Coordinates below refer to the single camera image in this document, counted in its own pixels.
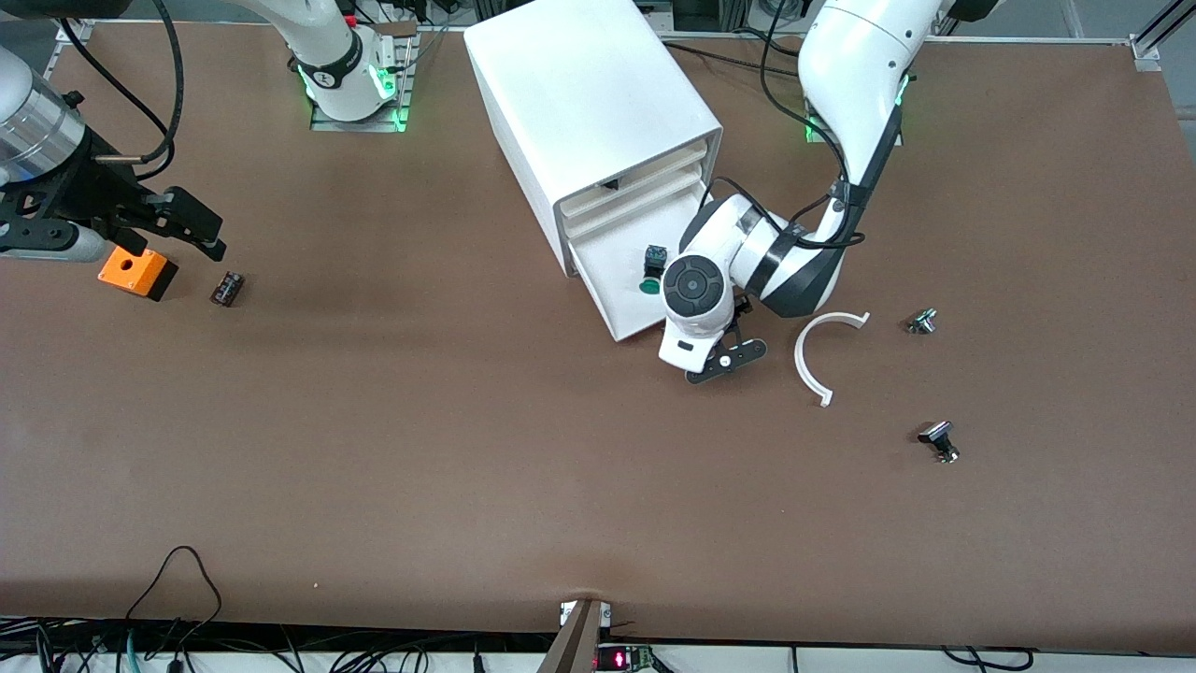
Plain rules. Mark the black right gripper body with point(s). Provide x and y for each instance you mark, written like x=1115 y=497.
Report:
x=82 y=181

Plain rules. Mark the small silver knob switch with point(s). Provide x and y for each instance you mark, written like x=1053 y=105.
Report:
x=921 y=322

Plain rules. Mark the white drawer cabinet shell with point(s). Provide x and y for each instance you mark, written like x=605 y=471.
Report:
x=579 y=84

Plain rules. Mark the aluminium frame corner bracket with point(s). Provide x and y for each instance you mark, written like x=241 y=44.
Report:
x=67 y=37
x=1146 y=51

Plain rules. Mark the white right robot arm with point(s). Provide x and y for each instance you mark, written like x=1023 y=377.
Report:
x=327 y=42

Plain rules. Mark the black-capped silver switch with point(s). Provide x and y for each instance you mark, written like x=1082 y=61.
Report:
x=937 y=437

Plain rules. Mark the electronic module with red display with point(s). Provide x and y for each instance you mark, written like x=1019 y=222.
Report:
x=622 y=659

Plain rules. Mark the green mushroom push button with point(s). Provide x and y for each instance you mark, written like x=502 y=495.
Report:
x=654 y=260

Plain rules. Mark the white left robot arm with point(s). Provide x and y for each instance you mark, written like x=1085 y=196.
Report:
x=860 y=56

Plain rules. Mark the dark cylindrical capacitor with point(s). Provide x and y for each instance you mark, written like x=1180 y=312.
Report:
x=227 y=288

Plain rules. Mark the small silver metal bracket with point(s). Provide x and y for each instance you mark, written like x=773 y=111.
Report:
x=565 y=612

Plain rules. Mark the orange button enclosure box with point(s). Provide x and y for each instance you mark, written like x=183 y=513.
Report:
x=131 y=269

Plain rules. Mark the brown wooden post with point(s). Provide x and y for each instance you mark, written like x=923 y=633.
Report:
x=575 y=647

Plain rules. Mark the white plastic drawer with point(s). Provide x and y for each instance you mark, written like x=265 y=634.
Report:
x=617 y=276
x=654 y=172
x=645 y=198

